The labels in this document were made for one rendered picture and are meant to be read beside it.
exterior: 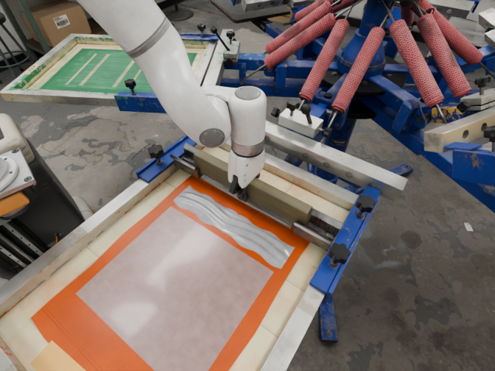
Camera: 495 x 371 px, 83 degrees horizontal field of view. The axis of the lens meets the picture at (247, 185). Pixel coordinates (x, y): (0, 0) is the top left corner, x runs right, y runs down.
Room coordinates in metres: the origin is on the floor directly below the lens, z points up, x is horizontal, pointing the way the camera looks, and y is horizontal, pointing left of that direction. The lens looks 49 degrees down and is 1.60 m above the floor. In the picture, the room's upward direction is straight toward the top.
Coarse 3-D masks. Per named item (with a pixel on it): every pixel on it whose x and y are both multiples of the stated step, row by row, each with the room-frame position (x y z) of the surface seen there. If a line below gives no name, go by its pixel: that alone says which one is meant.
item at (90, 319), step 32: (224, 192) 0.53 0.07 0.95; (160, 224) 0.42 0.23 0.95; (192, 224) 0.42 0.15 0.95; (128, 256) 0.32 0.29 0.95; (160, 256) 0.32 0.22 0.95; (192, 256) 0.32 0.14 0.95; (64, 288) 0.24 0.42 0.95; (96, 288) 0.24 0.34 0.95; (128, 288) 0.24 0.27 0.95; (160, 288) 0.24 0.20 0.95; (32, 320) 0.17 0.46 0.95; (64, 320) 0.17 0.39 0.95; (96, 320) 0.17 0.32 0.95; (128, 320) 0.17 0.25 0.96; (96, 352) 0.12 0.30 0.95
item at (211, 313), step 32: (256, 224) 0.42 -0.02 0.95; (224, 256) 0.32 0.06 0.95; (256, 256) 0.32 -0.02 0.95; (192, 288) 0.24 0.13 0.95; (224, 288) 0.24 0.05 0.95; (256, 288) 0.24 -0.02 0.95; (160, 320) 0.17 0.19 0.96; (192, 320) 0.17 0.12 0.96; (224, 320) 0.17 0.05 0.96; (256, 320) 0.17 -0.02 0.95; (128, 352) 0.12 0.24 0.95; (160, 352) 0.12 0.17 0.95; (192, 352) 0.12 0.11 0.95; (224, 352) 0.12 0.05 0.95
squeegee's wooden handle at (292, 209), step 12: (204, 156) 0.57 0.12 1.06; (204, 168) 0.56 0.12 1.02; (216, 168) 0.53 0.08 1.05; (216, 180) 0.53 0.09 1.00; (252, 180) 0.48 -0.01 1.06; (252, 192) 0.46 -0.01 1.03; (264, 192) 0.44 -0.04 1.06; (276, 192) 0.44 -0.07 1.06; (264, 204) 0.44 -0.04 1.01; (276, 204) 0.42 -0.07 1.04; (288, 204) 0.41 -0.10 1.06; (300, 204) 0.40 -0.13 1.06; (288, 216) 0.40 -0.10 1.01; (300, 216) 0.38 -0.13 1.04
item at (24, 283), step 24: (168, 168) 0.59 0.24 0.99; (264, 168) 0.62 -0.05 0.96; (288, 168) 0.59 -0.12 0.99; (144, 192) 0.51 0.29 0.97; (312, 192) 0.52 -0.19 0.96; (336, 192) 0.50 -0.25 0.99; (96, 216) 0.42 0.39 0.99; (120, 216) 0.44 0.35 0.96; (72, 240) 0.35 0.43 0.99; (48, 264) 0.28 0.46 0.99; (0, 288) 0.23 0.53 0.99; (24, 288) 0.23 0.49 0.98; (312, 288) 0.23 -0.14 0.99; (0, 312) 0.19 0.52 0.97; (312, 312) 0.18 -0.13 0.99; (0, 336) 0.14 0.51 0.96; (288, 336) 0.14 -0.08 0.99; (0, 360) 0.10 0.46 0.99; (288, 360) 0.10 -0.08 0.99
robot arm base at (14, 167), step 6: (0, 156) 0.48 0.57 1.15; (0, 162) 0.43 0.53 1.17; (6, 162) 0.46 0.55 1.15; (12, 162) 0.46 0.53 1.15; (0, 168) 0.42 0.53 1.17; (6, 168) 0.43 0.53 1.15; (12, 168) 0.44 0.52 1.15; (0, 174) 0.41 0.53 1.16; (6, 174) 0.42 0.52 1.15; (12, 174) 0.42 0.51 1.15; (0, 180) 0.40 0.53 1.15; (6, 180) 0.40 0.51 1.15; (12, 180) 0.41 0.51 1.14; (0, 186) 0.38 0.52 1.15; (6, 186) 0.39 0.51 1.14
